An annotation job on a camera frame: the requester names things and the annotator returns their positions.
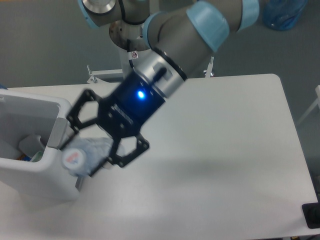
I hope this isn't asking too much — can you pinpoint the black device at table edge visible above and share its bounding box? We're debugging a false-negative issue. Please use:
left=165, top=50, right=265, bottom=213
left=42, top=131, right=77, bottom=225
left=302, top=202, right=320, bottom=229

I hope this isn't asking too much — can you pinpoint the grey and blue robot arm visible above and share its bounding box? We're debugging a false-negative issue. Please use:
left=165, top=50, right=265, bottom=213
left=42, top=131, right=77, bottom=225
left=60, top=0, right=260, bottom=177

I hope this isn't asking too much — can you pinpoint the white frame at right edge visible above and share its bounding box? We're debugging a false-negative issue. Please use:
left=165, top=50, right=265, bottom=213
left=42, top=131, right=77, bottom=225
left=297, top=85, right=320, bottom=126

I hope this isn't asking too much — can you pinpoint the clear plastic bottle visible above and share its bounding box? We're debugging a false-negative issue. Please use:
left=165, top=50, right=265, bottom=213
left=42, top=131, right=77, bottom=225
left=61, top=137, right=113, bottom=177

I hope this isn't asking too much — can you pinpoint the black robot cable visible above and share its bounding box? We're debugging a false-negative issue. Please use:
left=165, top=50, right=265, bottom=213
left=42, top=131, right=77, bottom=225
left=126, top=39, right=137, bottom=73

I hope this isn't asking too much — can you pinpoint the blue snack packet in bin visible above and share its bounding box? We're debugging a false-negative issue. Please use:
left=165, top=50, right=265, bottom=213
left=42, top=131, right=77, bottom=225
left=17, top=154, right=32, bottom=162

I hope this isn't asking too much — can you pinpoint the white trash can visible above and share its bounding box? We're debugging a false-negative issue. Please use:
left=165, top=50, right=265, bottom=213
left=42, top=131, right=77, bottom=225
left=0, top=89, right=83, bottom=201

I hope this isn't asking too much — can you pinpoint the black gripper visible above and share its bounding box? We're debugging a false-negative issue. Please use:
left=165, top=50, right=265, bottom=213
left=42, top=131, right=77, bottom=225
left=59, top=71, right=166, bottom=177

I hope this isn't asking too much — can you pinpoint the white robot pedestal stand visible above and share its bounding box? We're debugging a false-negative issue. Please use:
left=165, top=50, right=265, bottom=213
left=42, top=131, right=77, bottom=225
left=86, top=13, right=216, bottom=85

